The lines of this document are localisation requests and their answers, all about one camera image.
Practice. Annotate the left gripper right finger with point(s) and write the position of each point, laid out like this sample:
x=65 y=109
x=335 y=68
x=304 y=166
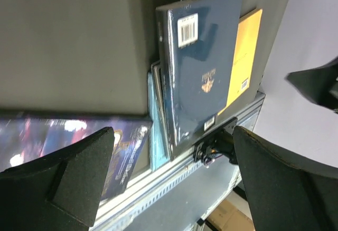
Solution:
x=285 y=191

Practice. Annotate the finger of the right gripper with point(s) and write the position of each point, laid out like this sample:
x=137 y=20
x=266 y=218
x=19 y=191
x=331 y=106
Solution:
x=317 y=85

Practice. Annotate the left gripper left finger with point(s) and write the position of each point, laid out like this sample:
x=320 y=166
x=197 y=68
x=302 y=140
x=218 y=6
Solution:
x=60 y=191

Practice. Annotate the navy blue book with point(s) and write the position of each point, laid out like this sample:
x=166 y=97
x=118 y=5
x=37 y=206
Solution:
x=196 y=41

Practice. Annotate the cardboard box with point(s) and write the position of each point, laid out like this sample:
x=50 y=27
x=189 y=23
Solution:
x=228 y=217

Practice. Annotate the purple Robinson Crusoe book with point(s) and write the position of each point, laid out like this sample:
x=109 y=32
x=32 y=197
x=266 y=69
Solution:
x=26 y=137

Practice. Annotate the yellow book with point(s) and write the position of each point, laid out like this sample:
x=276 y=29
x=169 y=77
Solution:
x=244 y=55

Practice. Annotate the light blue book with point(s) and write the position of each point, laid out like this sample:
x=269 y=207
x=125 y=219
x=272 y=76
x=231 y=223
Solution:
x=157 y=149

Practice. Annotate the black book with barcode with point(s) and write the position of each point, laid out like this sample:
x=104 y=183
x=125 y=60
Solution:
x=156 y=74

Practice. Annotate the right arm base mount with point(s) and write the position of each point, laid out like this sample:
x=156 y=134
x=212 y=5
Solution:
x=217 y=143

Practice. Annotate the aluminium mounting rail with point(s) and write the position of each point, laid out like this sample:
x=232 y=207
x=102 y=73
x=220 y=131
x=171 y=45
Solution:
x=175 y=197

